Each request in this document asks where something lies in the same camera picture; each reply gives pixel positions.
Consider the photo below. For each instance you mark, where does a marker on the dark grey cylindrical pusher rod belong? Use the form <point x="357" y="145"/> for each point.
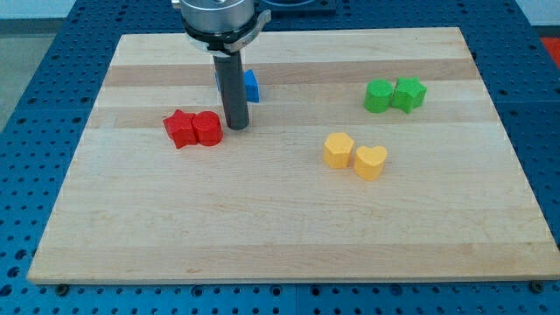
<point x="236" y="113"/>

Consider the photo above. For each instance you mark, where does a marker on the silver round tool flange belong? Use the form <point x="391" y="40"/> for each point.
<point x="221" y="27"/>

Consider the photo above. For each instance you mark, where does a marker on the blue triangle block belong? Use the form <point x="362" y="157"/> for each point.
<point x="250" y="86"/>

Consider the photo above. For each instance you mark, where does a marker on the red cylinder block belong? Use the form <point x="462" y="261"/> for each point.
<point x="207" y="127"/>

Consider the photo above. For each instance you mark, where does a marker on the red star block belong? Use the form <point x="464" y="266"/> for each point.
<point x="179" y="128"/>

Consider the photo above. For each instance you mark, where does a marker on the yellow hexagon block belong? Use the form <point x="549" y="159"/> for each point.
<point x="337" y="150"/>

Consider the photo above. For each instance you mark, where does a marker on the light wooden board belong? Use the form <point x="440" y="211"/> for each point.
<point x="262" y="206"/>

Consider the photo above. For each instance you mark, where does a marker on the green cylinder block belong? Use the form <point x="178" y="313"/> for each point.
<point x="379" y="94"/>

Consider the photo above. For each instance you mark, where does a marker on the yellow heart block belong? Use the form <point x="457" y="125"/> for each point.
<point x="369" y="162"/>

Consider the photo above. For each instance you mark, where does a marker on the green star block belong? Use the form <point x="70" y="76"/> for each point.
<point x="409" y="94"/>

